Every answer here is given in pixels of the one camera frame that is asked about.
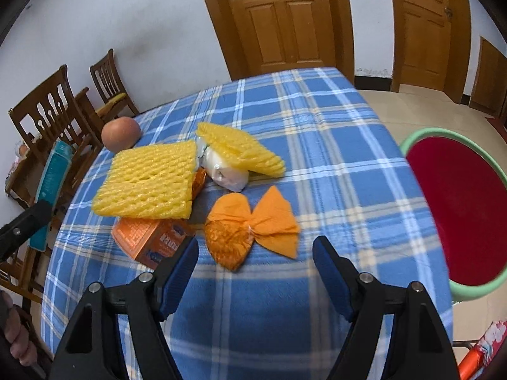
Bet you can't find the blue plaid blanket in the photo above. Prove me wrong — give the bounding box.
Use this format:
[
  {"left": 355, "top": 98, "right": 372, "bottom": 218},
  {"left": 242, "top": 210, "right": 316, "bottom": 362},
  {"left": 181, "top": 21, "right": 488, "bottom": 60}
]
[{"left": 40, "top": 67, "right": 454, "bottom": 380}]

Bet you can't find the person's left hand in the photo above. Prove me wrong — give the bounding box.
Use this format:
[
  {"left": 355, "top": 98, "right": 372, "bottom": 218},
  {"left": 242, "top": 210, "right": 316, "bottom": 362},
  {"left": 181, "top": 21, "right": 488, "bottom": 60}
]
[{"left": 0, "top": 290, "right": 39, "bottom": 368}]

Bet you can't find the large yellow foam net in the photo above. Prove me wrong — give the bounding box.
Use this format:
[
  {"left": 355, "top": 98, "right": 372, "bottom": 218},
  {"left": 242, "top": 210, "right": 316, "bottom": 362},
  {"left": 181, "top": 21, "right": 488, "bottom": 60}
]
[{"left": 92, "top": 140, "right": 197, "bottom": 219}]

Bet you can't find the orange paper wrapper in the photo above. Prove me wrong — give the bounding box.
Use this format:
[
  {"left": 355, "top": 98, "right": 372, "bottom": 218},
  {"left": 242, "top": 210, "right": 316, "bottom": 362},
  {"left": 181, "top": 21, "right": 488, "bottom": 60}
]
[{"left": 204, "top": 185, "right": 300, "bottom": 272}]

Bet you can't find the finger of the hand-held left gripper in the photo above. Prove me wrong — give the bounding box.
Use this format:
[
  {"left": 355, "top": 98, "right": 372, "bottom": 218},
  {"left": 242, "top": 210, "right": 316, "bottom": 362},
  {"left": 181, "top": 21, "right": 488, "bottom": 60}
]
[{"left": 0, "top": 201, "right": 53, "bottom": 263}]

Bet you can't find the yellow seat cushion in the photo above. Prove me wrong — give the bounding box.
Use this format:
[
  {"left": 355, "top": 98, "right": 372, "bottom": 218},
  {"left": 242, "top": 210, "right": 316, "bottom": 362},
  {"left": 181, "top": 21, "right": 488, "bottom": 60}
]
[{"left": 97, "top": 92, "right": 129, "bottom": 113}]

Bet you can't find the white paper ball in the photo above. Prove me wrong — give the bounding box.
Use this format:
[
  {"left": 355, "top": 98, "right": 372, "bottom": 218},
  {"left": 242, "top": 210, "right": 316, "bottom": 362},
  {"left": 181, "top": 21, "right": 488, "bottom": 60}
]
[{"left": 197, "top": 138, "right": 250, "bottom": 193}]

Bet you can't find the low wooden wall panel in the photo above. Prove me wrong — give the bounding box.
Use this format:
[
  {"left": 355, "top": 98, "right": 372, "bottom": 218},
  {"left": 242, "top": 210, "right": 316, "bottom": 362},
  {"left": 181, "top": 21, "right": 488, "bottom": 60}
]
[{"left": 469, "top": 36, "right": 507, "bottom": 116}]

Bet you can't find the red doormat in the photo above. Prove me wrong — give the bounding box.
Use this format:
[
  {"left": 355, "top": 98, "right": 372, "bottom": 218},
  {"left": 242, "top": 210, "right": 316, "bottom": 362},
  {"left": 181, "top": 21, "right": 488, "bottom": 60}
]
[{"left": 485, "top": 115, "right": 507, "bottom": 144}]

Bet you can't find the small wooden chair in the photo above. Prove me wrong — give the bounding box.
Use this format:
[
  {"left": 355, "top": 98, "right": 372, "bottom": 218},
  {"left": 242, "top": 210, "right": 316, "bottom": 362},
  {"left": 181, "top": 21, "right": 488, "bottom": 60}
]
[{"left": 75, "top": 48, "right": 140, "bottom": 128}]

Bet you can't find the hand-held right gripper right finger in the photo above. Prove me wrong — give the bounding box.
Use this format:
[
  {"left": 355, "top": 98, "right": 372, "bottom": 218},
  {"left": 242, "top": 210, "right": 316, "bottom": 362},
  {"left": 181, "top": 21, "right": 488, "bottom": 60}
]
[{"left": 312, "top": 236, "right": 460, "bottom": 380}]

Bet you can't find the teal box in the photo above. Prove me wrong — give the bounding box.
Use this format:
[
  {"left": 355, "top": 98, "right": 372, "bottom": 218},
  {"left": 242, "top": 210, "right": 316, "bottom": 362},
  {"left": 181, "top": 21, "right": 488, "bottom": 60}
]
[{"left": 29, "top": 140, "right": 74, "bottom": 251}]

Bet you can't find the large wooden chair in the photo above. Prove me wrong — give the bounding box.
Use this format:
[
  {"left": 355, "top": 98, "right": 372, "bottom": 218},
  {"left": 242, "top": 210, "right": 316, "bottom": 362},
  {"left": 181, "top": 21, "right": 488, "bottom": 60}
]
[{"left": 8, "top": 64, "right": 104, "bottom": 206}]

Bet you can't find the orange snack packet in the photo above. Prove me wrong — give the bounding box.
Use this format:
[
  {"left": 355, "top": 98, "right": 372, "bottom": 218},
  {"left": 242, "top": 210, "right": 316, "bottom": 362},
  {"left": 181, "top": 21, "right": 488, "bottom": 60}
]
[{"left": 191, "top": 167, "right": 207, "bottom": 201}]

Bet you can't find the red printed cloth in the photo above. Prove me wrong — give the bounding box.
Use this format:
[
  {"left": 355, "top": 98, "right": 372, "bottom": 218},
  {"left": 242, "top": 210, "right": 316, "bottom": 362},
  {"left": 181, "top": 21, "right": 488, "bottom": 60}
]
[{"left": 457, "top": 319, "right": 507, "bottom": 380}]

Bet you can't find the wooden door with lever handle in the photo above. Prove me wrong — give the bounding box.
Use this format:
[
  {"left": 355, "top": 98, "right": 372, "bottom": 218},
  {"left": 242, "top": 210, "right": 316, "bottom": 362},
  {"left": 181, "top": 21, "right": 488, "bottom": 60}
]
[{"left": 386, "top": 0, "right": 472, "bottom": 104}]

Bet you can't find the small yellow foam net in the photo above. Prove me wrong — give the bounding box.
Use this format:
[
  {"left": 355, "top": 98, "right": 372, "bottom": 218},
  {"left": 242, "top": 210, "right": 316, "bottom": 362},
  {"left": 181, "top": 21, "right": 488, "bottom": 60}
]
[{"left": 196, "top": 122, "right": 286, "bottom": 177}]

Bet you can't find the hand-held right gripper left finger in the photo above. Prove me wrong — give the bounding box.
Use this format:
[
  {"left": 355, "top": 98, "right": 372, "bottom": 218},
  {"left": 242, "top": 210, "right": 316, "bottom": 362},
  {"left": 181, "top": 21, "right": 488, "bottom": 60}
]
[{"left": 49, "top": 237, "right": 199, "bottom": 380}]

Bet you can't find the orange cardboard box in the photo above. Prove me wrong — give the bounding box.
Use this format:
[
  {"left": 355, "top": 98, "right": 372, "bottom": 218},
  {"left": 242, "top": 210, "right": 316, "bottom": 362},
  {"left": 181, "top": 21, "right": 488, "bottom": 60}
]
[{"left": 111, "top": 217, "right": 195, "bottom": 272}]

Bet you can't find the red apple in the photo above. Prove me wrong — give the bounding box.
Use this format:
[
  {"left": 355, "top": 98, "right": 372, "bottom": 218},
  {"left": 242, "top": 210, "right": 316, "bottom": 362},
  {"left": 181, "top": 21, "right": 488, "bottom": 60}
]
[{"left": 101, "top": 117, "right": 142, "bottom": 153}]

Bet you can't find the red basin with green rim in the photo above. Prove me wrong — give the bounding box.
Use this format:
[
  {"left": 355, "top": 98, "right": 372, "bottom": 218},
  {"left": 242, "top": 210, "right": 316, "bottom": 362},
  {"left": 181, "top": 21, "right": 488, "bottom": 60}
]
[{"left": 399, "top": 128, "right": 507, "bottom": 305}]

